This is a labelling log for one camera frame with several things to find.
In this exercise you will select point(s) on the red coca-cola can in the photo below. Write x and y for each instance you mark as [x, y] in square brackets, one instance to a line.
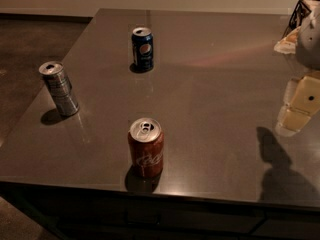
[146, 144]

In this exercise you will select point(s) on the blue pepsi can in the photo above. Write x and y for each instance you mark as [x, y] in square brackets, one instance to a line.
[142, 45]

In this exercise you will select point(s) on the dark counter cabinet drawers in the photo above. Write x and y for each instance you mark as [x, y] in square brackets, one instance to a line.
[88, 214]

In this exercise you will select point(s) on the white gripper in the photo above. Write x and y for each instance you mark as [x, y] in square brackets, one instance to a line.
[309, 44]

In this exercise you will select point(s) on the silver redbull can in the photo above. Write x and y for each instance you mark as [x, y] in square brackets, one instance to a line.
[59, 87]

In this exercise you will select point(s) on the black wire basket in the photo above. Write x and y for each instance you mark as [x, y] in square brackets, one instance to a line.
[302, 10]

